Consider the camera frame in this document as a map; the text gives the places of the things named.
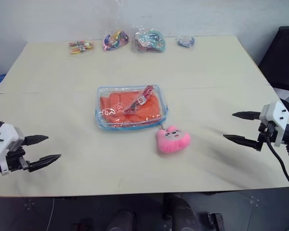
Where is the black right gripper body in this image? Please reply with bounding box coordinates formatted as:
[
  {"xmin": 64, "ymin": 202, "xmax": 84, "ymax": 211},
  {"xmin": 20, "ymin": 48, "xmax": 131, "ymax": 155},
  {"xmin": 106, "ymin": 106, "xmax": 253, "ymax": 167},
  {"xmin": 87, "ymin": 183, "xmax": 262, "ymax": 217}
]
[{"xmin": 256, "ymin": 121, "xmax": 279, "ymax": 152}]

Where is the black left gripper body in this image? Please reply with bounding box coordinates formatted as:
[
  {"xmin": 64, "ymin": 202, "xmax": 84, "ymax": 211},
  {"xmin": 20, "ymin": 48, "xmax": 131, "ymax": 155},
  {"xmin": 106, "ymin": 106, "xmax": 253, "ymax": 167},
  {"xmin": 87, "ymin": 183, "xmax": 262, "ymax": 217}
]
[{"xmin": 6, "ymin": 148, "xmax": 31, "ymax": 173}]

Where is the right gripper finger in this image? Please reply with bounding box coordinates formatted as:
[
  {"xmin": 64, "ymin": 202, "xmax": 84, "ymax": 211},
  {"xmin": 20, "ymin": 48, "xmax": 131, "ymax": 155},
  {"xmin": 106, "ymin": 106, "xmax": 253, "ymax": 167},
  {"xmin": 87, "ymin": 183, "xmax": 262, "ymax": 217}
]
[
  {"xmin": 223, "ymin": 134, "xmax": 263, "ymax": 152},
  {"xmin": 232, "ymin": 111, "xmax": 263, "ymax": 120}
]

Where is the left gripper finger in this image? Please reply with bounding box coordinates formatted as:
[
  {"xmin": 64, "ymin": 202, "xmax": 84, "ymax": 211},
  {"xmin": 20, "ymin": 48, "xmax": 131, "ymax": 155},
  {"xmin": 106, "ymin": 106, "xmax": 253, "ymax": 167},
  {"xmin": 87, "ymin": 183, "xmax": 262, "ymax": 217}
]
[
  {"xmin": 22, "ymin": 135, "xmax": 50, "ymax": 147},
  {"xmin": 28, "ymin": 154, "xmax": 62, "ymax": 173}
]

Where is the pink plush keychain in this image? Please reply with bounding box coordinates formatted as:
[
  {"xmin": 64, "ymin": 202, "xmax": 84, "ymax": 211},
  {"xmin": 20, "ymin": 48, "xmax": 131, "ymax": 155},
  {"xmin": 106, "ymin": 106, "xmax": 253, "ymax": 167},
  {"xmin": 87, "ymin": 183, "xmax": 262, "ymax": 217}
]
[{"xmin": 155, "ymin": 124, "xmax": 192, "ymax": 154}]

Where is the clear blue-trimmed zipper pouch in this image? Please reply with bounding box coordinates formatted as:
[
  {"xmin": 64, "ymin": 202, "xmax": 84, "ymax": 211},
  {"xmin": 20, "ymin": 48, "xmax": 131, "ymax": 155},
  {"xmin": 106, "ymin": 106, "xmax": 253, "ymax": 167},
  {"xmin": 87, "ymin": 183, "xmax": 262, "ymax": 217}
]
[{"xmin": 94, "ymin": 84, "xmax": 169, "ymax": 132}]

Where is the orange cloth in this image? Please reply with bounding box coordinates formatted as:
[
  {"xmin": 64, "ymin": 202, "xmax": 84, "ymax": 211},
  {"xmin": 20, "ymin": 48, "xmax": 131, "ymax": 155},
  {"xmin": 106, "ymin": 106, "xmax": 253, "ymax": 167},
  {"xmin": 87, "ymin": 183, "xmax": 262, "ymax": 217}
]
[{"xmin": 99, "ymin": 90, "xmax": 163, "ymax": 126}]

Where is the red item plastic packet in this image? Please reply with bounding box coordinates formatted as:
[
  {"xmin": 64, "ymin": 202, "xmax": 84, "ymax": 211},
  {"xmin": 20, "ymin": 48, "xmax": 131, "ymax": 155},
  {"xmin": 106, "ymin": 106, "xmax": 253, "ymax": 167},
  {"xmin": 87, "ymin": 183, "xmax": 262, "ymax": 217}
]
[{"xmin": 123, "ymin": 85, "xmax": 154, "ymax": 115}]

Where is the black chair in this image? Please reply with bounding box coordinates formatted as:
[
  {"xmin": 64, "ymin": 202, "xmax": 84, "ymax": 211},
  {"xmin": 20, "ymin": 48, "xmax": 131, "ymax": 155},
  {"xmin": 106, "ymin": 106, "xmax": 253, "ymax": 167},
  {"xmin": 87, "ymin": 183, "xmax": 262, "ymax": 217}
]
[{"xmin": 257, "ymin": 26, "xmax": 289, "ymax": 93}]

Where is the black ribbed block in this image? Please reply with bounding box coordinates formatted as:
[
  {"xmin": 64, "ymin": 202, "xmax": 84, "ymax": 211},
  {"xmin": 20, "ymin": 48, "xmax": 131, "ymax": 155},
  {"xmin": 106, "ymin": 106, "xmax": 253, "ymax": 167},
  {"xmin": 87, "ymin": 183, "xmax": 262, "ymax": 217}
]
[{"xmin": 202, "ymin": 211, "xmax": 226, "ymax": 231}]

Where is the large dark rounded shape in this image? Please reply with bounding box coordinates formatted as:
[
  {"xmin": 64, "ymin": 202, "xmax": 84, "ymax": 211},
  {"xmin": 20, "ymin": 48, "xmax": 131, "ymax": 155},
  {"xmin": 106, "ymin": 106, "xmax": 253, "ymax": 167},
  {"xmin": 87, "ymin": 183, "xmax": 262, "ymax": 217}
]
[{"xmin": 170, "ymin": 194, "xmax": 198, "ymax": 231}]

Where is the small blue accessories packet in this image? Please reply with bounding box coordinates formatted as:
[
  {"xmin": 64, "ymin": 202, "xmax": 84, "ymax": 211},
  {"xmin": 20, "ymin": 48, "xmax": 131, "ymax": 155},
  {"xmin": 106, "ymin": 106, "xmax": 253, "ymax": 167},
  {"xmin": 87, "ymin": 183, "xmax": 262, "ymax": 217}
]
[{"xmin": 175, "ymin": 36, "xmax": 196, "ymax": 49}]

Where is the black table leg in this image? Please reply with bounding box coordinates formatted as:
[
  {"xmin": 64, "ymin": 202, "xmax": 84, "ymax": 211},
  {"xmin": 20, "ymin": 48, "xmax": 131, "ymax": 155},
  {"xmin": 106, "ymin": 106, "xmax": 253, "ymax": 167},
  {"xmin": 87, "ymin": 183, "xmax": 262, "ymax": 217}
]
[{"xmin": 162, "ymin": 193, "xmax": 173, "ymax": 221}]

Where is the orange hair clips packet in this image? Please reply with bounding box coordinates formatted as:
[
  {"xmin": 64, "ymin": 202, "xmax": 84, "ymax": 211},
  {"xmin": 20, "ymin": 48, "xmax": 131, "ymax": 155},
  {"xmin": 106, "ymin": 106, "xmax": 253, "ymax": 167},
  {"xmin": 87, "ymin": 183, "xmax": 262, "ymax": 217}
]
[{"xmin": 67, "ymin": 39, "xmax": 95, "ymax": 56}]

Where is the large teal accessories packet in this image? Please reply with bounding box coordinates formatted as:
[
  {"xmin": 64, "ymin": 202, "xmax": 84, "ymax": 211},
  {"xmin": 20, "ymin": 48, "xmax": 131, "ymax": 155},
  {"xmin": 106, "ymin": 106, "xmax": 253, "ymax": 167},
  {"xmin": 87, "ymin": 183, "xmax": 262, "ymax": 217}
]
[{"xmin": 131, "ymin": 24, "xmax": 167, "ymax": 55}]

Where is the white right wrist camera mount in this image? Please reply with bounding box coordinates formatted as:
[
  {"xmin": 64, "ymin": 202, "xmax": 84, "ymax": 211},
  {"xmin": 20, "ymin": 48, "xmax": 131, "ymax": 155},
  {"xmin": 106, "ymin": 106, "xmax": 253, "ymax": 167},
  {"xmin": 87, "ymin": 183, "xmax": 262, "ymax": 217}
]
[{"xmin": 259, "ymin": 101, "xmax": 289, "ymax": 147}]

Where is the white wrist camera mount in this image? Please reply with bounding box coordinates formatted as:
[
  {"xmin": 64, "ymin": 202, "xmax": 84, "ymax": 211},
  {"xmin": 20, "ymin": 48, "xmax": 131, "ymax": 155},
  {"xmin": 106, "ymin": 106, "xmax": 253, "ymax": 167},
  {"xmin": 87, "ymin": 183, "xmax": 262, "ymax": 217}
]
[
  {"xmin": 0, "ymin": 123, "xmax": 25, "ymax": 176},
  {"xmin": 259, "ymin": 101, "xmax": 289, "ymax": 147}
]

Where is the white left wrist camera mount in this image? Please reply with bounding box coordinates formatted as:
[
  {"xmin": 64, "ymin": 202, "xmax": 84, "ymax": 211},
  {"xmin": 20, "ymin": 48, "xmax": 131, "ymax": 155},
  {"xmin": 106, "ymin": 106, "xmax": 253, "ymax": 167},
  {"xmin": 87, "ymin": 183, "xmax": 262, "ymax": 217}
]
[{"xmin": 0, "ymin": 123, "xmax": 25, "ymax": 176}]

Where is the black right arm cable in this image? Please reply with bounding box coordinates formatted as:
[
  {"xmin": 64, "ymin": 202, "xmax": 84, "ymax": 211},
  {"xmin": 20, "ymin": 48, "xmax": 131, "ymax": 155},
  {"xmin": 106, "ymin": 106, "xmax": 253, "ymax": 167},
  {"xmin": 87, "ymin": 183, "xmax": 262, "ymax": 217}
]
[{"xmin": 264, "ymin": 134, "xmax": 289, "ymax": 197}]

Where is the multicoloured hair ties packet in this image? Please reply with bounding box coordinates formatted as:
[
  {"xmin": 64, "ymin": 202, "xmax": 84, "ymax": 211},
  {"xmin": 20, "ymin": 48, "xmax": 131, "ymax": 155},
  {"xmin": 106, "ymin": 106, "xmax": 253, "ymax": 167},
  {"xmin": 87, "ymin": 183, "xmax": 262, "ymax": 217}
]
[{"xmin": 101, "ymin": 30, "xmax": 131, "ymax": 52}]

